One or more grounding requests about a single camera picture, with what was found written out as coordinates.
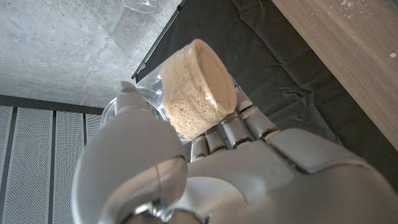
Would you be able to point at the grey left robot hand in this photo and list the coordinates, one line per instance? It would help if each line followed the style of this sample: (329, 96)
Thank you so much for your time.
(248, 180)

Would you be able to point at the brown granulated sugar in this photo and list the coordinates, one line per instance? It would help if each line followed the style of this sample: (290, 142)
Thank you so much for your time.
(192, 93)

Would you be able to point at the clear plastic cup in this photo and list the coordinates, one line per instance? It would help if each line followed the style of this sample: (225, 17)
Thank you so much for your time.
(152, 93)
(141, 5)

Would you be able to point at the black backdrop curtain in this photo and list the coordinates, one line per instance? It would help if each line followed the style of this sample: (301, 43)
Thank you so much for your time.
(273, 62)

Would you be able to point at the black backdrop stand pole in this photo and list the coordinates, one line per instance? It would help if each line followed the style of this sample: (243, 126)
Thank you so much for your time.
(158, 40)

